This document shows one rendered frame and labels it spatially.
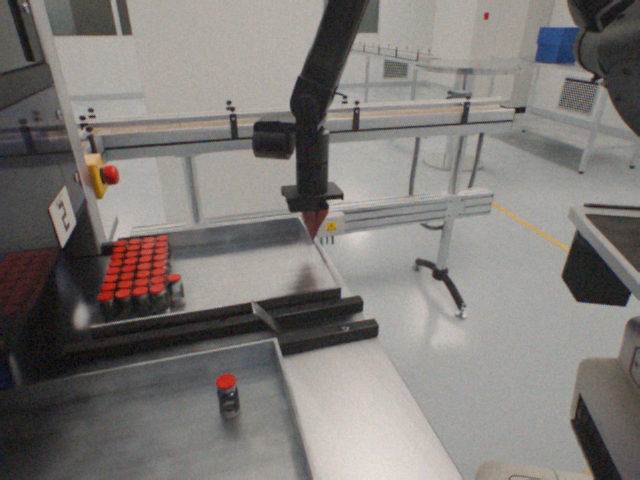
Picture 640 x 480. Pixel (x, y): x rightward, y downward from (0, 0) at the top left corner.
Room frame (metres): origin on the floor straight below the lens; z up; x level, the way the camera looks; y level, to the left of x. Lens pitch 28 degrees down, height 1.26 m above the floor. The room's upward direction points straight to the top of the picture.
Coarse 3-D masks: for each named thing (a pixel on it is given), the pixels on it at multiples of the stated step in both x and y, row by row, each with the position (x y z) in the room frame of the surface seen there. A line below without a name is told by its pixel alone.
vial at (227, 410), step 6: (222, 390) 0.30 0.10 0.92; (228, 390) 0.30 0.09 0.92; (234, 390) 0.31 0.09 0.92; (222, 396) 0.30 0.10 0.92; (228, 396) 0.30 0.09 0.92; (234, 396) 0.31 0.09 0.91; (222, 402) 0.30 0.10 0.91; (228, 402) 0.30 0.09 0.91; (234, 402) 0.31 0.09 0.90; (222, 408) 0.30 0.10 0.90; (228, 408) 0.30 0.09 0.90; (234, 408) 0.31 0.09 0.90; (222, 414) 0.31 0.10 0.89; (228, 414) 0.30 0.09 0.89; (234, 414) 0.31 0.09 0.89
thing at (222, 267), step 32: (224, 224) 0.71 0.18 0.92; (256, 224) 0.73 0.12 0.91; (288, 224) 0.74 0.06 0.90; (192, 256) 0.65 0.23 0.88; (224, 256) 0.65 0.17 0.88; (256, 256) 0.65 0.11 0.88; (288, 256) 0.65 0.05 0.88; (320, 256) 0.60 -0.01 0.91; (192, 288) 0.55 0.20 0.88; (224, 288) 0.55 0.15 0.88; (256, 288) 0.55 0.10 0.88; (288, 288) 0.55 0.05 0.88; (320, 288) 0.55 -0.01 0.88; (128, 320) 0.43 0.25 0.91; (160, 320) 0.44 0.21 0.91; (192, 320) 0.45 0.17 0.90
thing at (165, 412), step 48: (48, 384) 0.32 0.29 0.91; (96, 384) 0.34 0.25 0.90; (144, 384) 0.35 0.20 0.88; (192, 384) 0.35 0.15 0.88; (240, 384) 0.35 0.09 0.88; (288, 384) 0.32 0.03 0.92; (0, 432) 0.29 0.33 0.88; (48, 432) 0.29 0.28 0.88; (96, 432) 0.29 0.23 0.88; (144, 432) 0.29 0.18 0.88; (192, 432) 0.29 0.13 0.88; (240, 432) 0.29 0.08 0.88; (288, 432) 0.29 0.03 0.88
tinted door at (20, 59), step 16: (0, 0) 0.57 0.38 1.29; (0, 16) 0.55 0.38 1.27; (16, 16) 0.61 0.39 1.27; (0, 32) 0.54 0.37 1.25; (16, 32) 0.59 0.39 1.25; (0, 48) 0.52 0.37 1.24; (16, 48) 0.57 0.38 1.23; (0, 64) 0.51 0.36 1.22; (16, 64) 0.55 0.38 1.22; (32, 64) 0.61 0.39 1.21
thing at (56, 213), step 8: (64, 192) 0.56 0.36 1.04; (56, 200) 0.52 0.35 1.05; (64, 200) 0.55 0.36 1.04; (56, 208) 0.51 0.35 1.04; (56, 216) 0.50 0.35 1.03; (72, 216) 0.56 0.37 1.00; (56, 224) 0.49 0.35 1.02; (72, 224) 0.55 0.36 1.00; (64, 232) 0.51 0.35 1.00; (64, 240) 0.50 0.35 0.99
